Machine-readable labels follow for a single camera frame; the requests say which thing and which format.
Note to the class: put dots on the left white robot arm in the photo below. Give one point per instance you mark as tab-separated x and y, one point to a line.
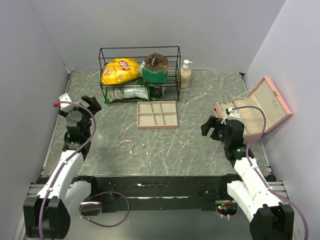
48	214

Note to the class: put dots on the pink jewelry tray insert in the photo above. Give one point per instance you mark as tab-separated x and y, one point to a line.
156	115

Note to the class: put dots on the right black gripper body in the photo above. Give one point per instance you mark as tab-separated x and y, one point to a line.
221	133

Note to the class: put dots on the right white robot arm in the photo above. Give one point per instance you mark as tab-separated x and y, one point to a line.
269	218

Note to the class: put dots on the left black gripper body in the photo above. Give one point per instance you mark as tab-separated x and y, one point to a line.
86	115

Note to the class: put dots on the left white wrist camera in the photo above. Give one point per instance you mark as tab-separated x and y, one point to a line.
64	103

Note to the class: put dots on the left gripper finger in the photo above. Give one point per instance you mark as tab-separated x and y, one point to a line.
87	100
94	105

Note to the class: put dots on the pink jewelry box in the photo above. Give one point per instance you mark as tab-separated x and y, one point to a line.
262	109

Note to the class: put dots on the yellow Lays chips bag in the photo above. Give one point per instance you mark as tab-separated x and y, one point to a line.
120	70

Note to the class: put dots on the dark tin can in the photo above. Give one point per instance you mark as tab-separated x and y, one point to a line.
157	91

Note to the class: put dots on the cream pump lotion bottle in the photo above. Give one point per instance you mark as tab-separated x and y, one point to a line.
185	73

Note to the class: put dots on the brown green wrapped package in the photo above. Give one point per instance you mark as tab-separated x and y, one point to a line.
154	69

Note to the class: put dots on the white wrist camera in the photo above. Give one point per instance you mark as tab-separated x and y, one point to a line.
64	103
231	114

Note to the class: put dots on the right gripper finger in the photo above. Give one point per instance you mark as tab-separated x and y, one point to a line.
211	123
216	132

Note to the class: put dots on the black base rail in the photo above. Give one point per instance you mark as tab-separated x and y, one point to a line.
147	193

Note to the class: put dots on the white green snack bag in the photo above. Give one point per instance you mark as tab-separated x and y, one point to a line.
114	94

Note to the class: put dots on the black wire shelf rack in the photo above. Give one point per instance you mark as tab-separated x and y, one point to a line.
173	83

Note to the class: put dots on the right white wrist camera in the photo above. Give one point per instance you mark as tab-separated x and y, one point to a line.
231	114

